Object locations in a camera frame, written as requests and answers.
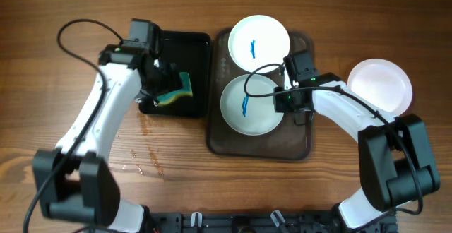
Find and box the yellow green sponge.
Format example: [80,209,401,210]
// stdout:
[154,72,193,107]

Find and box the white plate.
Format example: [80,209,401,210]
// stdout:
[220,75,284,136]
[227,15,290,73]
[347,59,413,115]

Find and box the white plate back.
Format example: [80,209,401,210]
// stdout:
[227,15,290,73]

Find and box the white plate front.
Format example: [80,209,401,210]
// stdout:
[347,59,413,115]

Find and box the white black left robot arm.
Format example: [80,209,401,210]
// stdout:
[23,42,192,232]

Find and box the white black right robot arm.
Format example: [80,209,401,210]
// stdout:
[273,73,440,232]

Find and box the brown serving tray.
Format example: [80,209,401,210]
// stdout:
[206,28,314,161]

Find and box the black water tray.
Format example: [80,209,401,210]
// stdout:
[138,30,211,118]

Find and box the black mounting rail base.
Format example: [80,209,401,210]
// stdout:
[141,210,399,233]

